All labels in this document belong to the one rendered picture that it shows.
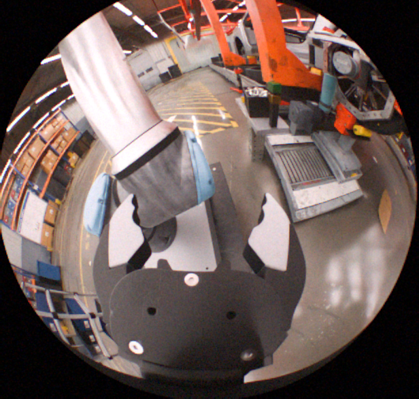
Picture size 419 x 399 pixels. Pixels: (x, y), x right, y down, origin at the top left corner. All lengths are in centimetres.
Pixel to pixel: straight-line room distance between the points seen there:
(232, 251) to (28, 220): 547
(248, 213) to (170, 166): 68
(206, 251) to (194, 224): 10
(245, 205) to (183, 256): 55
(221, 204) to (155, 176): 37
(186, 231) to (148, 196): 24
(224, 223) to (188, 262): 20
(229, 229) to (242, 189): 44
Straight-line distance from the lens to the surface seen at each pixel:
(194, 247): 39
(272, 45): 105
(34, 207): 547
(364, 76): 68
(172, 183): 19
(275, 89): 50
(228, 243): 47
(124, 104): 19
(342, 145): 120
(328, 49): 111
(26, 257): 1011
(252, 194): 85
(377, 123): 96
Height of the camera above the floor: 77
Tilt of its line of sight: 59 degrees down
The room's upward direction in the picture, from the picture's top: 30 degrees counter-clockwise
